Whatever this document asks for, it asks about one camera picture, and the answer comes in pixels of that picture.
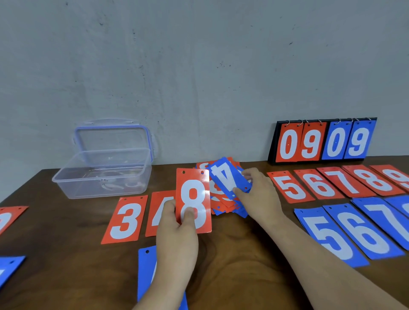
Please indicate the person's left hand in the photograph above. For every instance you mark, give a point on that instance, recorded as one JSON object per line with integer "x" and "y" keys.
{"x": 175, "y": 249}

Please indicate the person's right hand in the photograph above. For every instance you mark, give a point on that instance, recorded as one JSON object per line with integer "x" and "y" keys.
{"x": 260, "y": 201}

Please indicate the person's right thumb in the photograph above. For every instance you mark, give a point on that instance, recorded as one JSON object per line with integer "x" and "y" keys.
{"x": 241, "y": 194}

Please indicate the person's left thumb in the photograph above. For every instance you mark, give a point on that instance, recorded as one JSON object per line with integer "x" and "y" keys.
{"x": 188, "y": 218}

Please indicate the blue number card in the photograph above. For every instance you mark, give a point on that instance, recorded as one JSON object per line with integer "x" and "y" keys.
{"x": 401, "y": 204}
{"x": 145, "y": 271}
{"x": 386, "y": 220}
{"x": 332, "y": 238}
{"x": 8, "y": 268}
{"x": 225, "y": 175}
{"x": 364, "y": 231}

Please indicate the red number card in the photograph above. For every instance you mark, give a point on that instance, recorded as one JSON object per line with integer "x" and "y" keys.
{"x": 9, "y": 217}
{"x": 290, "y": 188}
{"x": 124, "y": 220}
{"x": 394, "y": 175}
{"x": 156, "y": 204}
{"x": 374, "y": 180}
{"x": 193, "y": 191}
{"x": 319, "y": 185}
{"x": 348, "y": 182}

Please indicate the person's right forearm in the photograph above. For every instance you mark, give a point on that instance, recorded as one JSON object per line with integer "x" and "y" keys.
{"x": 319, "y": 271}

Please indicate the person's left forearm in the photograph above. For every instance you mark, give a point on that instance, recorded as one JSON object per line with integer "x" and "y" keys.
{"x": 159, "y": 297}

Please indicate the pile of red and blue cards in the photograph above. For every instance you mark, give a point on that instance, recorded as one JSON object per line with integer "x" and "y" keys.
{"x": 223, "y": 204}

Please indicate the black scoreboard stand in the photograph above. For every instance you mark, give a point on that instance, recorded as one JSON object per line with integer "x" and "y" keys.
{"x": 273, "y": 143}

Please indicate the red flip card on scoreboard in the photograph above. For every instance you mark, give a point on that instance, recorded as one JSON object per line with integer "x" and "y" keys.
{"x": 289, "y": 153}
{"x": 311, "y": 153}

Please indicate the metal rings in container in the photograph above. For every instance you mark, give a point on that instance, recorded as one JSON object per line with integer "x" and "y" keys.
{"x": 111, "y": 186}

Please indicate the row of metal binder rings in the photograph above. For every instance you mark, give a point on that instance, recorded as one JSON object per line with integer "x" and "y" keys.
{"x": 300, "y": 122}

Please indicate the blue flip card on scoreboard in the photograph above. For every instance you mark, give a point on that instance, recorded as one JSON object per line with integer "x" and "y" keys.
{"x": 335, "y": 151}
{"x": 359, "y": 150}

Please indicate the clear lid with blue seal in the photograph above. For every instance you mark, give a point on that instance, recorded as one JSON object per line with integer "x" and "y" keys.
{"x": 111, "y": 137}

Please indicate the clear plastic storage container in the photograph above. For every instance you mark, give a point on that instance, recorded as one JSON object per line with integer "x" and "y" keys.
{"x": 80, "y": 185}

